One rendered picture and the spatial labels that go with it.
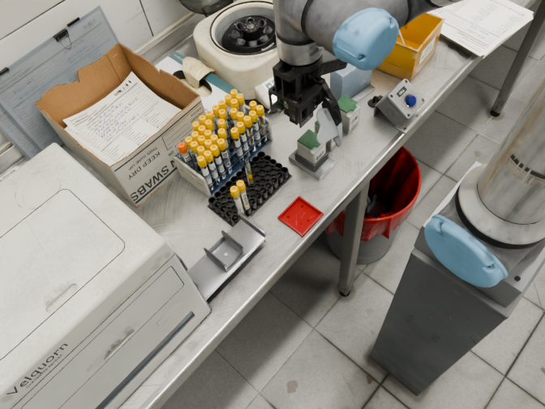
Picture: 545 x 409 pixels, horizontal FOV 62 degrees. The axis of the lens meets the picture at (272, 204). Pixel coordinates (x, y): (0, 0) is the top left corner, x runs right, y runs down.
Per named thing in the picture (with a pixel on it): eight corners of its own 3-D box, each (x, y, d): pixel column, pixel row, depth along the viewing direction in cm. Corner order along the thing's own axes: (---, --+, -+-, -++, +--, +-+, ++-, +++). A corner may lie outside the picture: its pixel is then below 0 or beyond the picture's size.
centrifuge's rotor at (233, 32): (248, 79, 108) (243, 56, 102) (212, 49, 115) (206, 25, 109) (297, 49, 112) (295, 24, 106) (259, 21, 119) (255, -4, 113)
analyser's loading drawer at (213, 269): (192, 318, 82) (185, 308, 78) (169, 295, 85) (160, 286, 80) (268, 240, 89) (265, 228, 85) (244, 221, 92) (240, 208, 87)
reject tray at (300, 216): (302, 237, 91) (302, 235, 90) (277, 218, 94) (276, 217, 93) (323, 214, 93) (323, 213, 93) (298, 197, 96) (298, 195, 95)
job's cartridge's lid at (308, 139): (314, 152, 92) (314, 150, 92) (296, 141, 94) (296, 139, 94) (325, 140, 94) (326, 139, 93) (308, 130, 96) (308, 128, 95)
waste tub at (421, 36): (410, 84, 110) (418, 51, 102) (362, 64, 115) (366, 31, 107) (436, 52, 115) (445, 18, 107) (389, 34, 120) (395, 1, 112)
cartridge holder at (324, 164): (319, 181, 98) (319, 171, 95) (288, 160, 101) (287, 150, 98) (335, 165, 100) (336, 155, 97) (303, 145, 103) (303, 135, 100)
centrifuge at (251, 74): (259, 124, 108) (252, 86, 97) (191, 63, 121) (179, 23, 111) (333, 75, 114) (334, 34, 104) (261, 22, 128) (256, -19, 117)
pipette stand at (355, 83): (345, 111, 107) (347, 79, 99) (324, 96, 111) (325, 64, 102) (375, 90, 110) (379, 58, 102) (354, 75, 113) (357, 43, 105)
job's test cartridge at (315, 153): (314, 170, 98) (314, 152, 92) (298, 159, 100) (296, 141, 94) (325, 158, 99) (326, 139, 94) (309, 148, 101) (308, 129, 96)
